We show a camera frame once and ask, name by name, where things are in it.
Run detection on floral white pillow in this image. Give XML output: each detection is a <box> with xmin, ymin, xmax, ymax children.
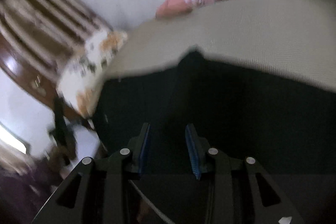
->
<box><xmin>56</xmin><ymin>28</ymin><xmax>128</xmax><ymax>118</ymax></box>

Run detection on black pants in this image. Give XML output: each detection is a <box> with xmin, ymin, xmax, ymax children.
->
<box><xmin>92</xmin><ymin>51</ymin><xmax>335</xmax><ymax>223</ymax></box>

